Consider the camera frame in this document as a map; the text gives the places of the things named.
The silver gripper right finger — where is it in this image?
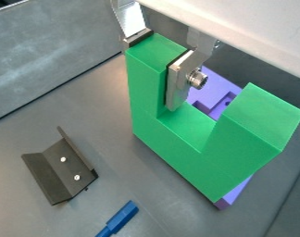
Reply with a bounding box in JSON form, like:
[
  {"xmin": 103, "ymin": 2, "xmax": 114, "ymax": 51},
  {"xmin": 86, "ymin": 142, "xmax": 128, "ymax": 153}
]
[{"xmin": 164, "ymin": 28, "xmax": 216, "ymax": 111}]

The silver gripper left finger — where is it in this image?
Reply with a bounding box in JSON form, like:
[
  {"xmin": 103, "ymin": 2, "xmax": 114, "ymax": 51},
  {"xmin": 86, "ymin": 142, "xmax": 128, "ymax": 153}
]
[{"xmin": 110, "ymin": 0, "xmax": 152, "ymax": 51}]

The green U-shaped block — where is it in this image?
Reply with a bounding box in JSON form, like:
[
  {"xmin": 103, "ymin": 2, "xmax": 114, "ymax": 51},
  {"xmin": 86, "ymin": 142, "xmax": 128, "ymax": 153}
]
[{"xmin": 124, "ymin": 33, "xmax": 300, "ymax": 202}]

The purple base board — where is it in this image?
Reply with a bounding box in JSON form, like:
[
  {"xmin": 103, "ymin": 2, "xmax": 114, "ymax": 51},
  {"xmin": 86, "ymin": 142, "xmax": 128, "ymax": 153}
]
[{"xmin": 187, "ymin": 66, "xmax": 251, "ymax": 210}]

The blue hexagonal peg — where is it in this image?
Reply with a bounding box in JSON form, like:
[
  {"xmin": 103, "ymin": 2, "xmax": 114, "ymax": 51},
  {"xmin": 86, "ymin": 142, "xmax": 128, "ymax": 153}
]
[{"xmin": 94, "ymin": 201, "xmax": 139, "ymax": 237}]

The black angle bracket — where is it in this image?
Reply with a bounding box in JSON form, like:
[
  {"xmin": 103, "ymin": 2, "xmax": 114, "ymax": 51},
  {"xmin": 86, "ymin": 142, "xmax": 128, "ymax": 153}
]
[{"xmin": 21, "ymin": 127, "xmax": 98, "ymax": 206}]

